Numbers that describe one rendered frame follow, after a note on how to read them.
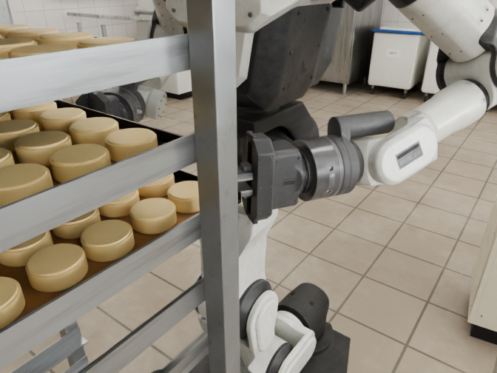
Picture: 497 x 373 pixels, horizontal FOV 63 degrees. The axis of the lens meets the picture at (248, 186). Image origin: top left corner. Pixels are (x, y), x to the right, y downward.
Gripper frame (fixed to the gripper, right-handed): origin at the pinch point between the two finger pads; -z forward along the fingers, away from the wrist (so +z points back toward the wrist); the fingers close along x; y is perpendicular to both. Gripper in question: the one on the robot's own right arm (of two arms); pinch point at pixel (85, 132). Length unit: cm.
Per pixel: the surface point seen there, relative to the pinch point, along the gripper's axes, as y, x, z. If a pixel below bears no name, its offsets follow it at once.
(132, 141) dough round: 21.4, 10.2, -28.6
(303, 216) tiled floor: 43, -104, 152
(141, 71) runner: 24.3, 17.4, -31.7
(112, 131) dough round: 17.5, 9.7, -24.8
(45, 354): -11.7, -44.5, -10.6
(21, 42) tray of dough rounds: 13.5, 19.2, -30.3
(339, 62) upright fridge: 79, -64, 448
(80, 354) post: -9, -51, -5
